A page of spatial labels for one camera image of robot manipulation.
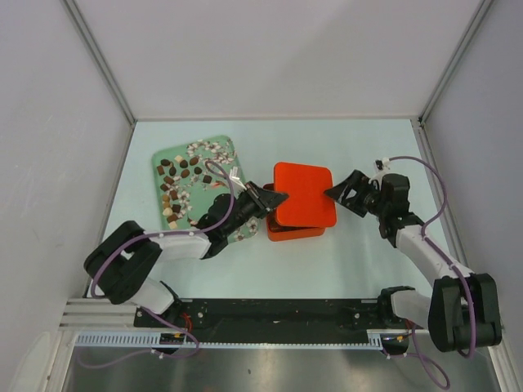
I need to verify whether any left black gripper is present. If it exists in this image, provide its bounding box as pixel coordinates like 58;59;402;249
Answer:
222;180;287;236

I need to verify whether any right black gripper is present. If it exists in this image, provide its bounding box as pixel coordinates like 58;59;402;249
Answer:
323;170;388;218

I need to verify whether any orange box lid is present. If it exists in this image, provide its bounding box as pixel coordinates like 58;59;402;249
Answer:
274;162;337;228

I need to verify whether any orange chocolate box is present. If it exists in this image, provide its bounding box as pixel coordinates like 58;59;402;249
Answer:
266;185;333;242

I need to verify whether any green floral tray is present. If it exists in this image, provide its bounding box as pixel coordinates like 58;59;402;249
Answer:
151;136;247;230

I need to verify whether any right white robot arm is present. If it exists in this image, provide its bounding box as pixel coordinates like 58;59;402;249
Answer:
324;169;502;352

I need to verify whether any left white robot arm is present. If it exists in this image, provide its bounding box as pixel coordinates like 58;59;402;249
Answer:
83;181;288;327

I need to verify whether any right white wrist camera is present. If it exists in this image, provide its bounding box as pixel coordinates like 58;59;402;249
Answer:
372;158;391;184

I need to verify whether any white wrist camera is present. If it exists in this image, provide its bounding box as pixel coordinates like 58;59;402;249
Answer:
372;158;391;184
229;166;247;193

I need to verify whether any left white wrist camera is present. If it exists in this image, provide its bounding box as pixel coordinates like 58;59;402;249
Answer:
229;166;247;193

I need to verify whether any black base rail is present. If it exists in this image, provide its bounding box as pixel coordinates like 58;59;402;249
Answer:
134;297;393;345

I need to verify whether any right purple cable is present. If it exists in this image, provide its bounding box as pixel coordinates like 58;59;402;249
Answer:
383;155;477;389

